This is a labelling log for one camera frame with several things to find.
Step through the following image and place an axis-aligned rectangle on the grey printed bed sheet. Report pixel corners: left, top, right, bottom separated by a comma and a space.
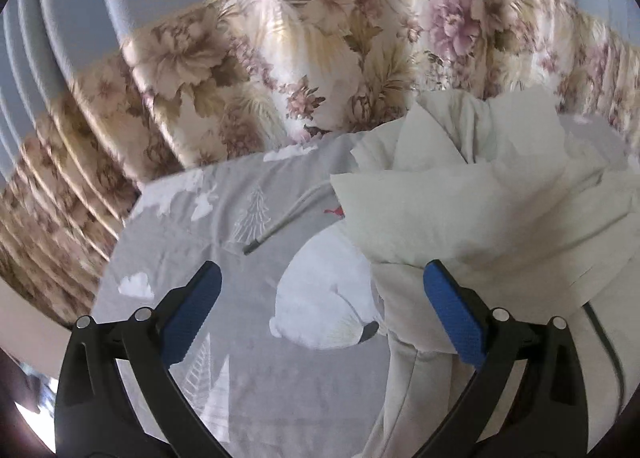
92, 113, 640, 458

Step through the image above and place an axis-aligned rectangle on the blue and floral curtain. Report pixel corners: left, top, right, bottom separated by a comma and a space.
0, 0, 640, 334

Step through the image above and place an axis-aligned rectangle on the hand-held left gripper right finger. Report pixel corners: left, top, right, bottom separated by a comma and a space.
414, 259, 589, 458

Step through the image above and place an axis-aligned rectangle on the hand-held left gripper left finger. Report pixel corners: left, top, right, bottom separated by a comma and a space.
54, 260, 232, 458

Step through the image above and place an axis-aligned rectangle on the dark cable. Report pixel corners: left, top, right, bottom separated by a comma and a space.
582, 302, 627, 401

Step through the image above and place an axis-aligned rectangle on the pale green garment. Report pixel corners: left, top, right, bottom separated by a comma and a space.
330, 87, 640, 458

